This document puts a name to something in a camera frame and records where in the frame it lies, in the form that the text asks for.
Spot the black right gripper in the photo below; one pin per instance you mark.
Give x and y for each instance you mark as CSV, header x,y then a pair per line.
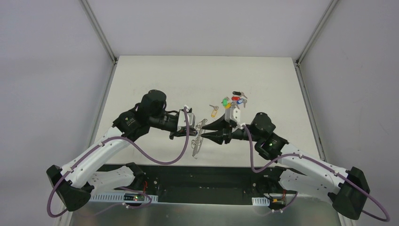
x,y
229,131

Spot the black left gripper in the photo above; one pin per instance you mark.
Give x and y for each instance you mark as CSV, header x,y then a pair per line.
x,y
179,131

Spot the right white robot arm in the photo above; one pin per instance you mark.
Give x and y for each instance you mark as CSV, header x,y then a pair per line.
x,y
345,189

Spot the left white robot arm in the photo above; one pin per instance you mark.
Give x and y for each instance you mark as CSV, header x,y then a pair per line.
x,y
80,179

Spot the yellow tagged key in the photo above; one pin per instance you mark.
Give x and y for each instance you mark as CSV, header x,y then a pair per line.
x,y
214,111

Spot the green tagged key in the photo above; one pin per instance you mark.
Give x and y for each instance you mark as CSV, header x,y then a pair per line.
x,y
225,101

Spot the blue tagged key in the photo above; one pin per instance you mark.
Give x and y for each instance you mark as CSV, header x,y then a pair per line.
x,y
242,102

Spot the black tagged key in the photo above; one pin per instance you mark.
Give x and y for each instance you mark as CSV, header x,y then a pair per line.
x,y
239,94

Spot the left green circuit board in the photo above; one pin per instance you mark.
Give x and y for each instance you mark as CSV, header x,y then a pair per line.
x,y
134,197

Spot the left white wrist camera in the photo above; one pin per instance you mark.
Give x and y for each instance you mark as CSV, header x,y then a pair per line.
x,y
185,118

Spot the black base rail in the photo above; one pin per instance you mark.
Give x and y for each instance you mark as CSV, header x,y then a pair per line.
x,y
208,185

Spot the right white slotted bracket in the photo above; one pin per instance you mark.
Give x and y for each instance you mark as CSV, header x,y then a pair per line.
x,y
260,201

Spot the white slotted bracket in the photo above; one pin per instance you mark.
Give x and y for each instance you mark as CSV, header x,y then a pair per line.
x,y
119,197
260,201

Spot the left white slotted bracket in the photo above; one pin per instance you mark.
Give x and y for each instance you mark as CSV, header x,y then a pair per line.
x,y
119,197

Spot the right aluminium frame post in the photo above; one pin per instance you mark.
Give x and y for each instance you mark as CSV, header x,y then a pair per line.
x,y
317,31

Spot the aluminium frame post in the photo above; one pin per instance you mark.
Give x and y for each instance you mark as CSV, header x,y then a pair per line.
x,y
98,30
317,31

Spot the left aluminium frame post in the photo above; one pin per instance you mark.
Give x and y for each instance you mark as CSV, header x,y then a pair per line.
x,y
98,30

